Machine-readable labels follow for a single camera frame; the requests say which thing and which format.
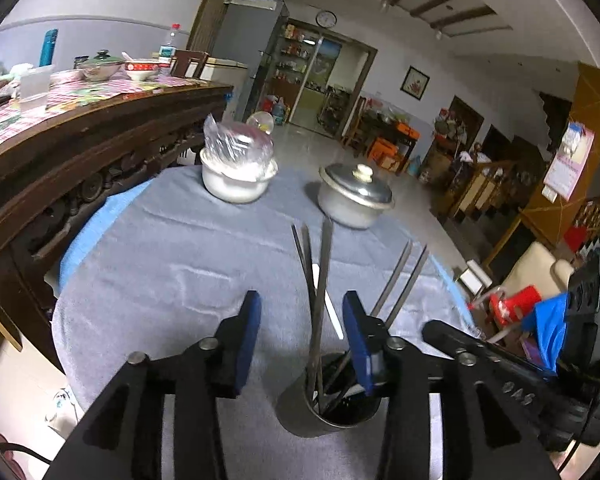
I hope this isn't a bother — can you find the red patterned bowl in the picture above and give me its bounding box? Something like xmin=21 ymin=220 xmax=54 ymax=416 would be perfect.
xmin=125 ymin=60 xmax=160 ymax=82

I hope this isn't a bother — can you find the wooden chair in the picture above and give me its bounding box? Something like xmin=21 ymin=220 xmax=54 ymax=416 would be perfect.
xmin=170 ymin=50 xmax=209 ymax=79

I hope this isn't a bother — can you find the white plastic spoon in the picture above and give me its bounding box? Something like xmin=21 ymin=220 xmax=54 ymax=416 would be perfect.
xmin=311 ymin=263 xmax=346 ymax=339

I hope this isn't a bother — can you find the glass lidded bowl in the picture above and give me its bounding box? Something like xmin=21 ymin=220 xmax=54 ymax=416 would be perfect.
xmin=76 ymin=50 xmax=122 ymax=82

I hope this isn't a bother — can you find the grey tablecloth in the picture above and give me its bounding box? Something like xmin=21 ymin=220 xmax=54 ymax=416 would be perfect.
xmin=52 ymin=165 xmax=473 ymax=480

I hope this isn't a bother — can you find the white step stool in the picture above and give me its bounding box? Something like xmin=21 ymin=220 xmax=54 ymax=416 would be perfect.
xmin=457 ymin=260 xmax=488 ymax=296

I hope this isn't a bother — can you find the pink checkered table cover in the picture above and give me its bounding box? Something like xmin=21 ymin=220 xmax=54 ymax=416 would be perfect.
xmin=0 ymin=77 xmax=166 ymax=153

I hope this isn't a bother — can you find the plastic water bottle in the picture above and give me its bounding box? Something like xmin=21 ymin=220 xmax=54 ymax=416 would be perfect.
xmin=158 ymin=23 xmax=181 ymax=77

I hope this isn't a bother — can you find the dark wooden sideboard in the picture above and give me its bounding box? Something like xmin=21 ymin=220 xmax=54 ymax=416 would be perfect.
xmin=0 ymin=77 xmax=233 ymax=356

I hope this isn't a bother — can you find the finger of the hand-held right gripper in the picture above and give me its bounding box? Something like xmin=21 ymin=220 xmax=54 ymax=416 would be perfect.
xmin=422 ymin=319 xmax=501 ymax=361

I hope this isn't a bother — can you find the dark chopstick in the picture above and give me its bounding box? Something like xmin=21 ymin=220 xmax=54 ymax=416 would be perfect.
xmin=330 ymin=245 xmax=429 ymax=411
xmin=291 ymin=224 xmax=316 ymax=311
xmin=325 ymin=240 xmax=413 ymax=391
xmin=307 ymin=219 xmax=335 ymax=408
xmin=301 ymin=224 xmax=326 ymax=301

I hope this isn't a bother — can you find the wooden stair railing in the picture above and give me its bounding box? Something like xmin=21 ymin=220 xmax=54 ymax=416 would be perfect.
xmin=440 ymin=160 xmax=600 ymax=271

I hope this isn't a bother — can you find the blue table cover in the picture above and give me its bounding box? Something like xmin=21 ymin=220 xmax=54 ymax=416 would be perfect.
xmin=60 ymin=180 xmax=468 ymax=306

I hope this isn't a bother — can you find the blue cloth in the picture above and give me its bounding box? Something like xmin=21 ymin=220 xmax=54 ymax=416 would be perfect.
xmin=522 ymin=294 xmax=571 ymax=377

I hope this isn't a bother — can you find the orange box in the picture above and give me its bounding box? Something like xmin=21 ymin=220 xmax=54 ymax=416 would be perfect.
xmin=367 ymin=137 xmax=398 ymax=166

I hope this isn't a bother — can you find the red plastic stool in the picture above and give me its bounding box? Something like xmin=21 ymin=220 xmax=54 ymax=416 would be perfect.
xmin=489 ymin=285 xmax=543 ymax=331

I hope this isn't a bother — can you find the shelf with goods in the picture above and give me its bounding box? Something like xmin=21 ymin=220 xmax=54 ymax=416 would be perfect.
xmin=270 ymin=22 xmax=321 ymax=121

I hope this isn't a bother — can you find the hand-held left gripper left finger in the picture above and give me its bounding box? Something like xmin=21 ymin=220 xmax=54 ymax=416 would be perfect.
xmin=45 ymin=290 xmax=263 ymax=480

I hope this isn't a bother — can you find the blue thermos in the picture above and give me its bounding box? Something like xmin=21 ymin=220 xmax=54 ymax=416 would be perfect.
xmin=39 ymin=28 xmax=59 ymax=67

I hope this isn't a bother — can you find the aluminium pot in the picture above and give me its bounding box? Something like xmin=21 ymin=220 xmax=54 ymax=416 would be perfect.
xmin=317 ymin=180 xmax=396 ymax=230

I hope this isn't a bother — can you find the framed picture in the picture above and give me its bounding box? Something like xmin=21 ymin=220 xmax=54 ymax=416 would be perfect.
xmin=400 ymin=66 xmax=431 ymax=98

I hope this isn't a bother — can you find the grey refrigerator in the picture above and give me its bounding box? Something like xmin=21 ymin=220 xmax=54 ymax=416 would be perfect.
xmin=212 ymin=0 xmax=288 ymax=121

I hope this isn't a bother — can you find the white bowl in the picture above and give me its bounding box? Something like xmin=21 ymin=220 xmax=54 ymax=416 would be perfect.
xmin=200 ymin=147 xmax=278 ymax=204

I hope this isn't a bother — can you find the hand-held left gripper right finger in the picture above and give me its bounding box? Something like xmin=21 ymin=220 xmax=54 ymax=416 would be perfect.
xmin=342 ymin=290 xmax=561 ymax=480

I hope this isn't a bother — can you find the clear plastic container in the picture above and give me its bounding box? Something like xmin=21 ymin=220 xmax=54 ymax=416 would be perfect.
xmin=19 ymin=67 xmax=51 ymax=111

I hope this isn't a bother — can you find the dark wooden table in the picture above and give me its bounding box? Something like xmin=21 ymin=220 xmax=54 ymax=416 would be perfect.
xmin=357 ymin=115 xmax=421 ymax=171

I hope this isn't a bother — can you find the wall calendar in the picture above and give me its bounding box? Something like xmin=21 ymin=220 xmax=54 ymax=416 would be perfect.
xmin=543 ymin=121 xmax=595 ymax=203

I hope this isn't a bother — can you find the aluminium pot lid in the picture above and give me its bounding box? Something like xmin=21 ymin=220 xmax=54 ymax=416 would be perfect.
xmin=320 ymin=162 xmax=395 ymax=211

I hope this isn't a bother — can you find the white chest freezer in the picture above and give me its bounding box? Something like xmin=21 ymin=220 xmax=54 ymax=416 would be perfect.
xmin=200 ymin=55 xmax=248 ymax=83

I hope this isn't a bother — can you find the black utensil cup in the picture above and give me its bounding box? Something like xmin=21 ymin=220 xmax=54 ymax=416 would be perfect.
xmin=275 ymin=352 xmax=383 ymax=441

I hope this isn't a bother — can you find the cream chair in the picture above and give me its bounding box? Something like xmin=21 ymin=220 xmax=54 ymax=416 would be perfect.
xmin=500 ymin=242 xmax=576 ymax=301

